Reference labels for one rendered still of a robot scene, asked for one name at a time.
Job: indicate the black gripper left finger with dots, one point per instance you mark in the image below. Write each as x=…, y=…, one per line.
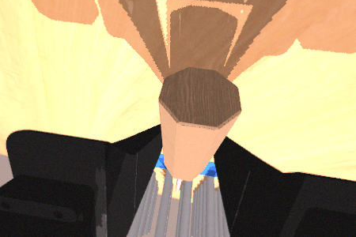
x=119, y=172

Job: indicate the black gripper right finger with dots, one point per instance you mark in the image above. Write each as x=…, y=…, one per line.
x=259, y=200

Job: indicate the blue flat strip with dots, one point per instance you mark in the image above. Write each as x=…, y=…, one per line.
x=209, y=169

